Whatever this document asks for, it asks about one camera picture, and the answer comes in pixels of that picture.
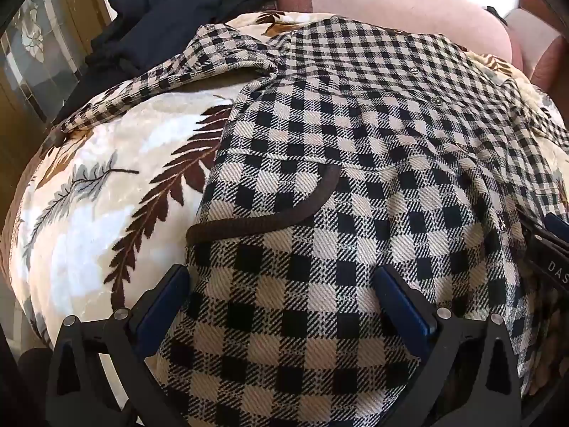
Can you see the glass panel door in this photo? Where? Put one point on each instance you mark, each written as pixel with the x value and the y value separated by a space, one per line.
pixel 40 53

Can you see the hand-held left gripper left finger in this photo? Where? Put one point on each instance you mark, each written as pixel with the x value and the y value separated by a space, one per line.
pixel 160 311

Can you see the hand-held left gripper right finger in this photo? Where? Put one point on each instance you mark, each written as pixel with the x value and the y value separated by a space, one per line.
pixel 402 304

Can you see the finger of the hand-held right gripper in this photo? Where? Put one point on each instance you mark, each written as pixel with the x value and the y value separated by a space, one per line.
pixel 558 227

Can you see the pink sofa cushion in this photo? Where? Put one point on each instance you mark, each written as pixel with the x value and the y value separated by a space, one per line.
pixel 400 4

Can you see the dark cloth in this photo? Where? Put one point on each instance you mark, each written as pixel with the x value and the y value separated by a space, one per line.
pixel 151 22

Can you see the leaf print blanket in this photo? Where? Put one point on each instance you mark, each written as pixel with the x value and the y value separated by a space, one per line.
pixel 133 155

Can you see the black beige checkered jacket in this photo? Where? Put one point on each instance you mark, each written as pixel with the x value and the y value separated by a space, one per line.
pixel 355 164

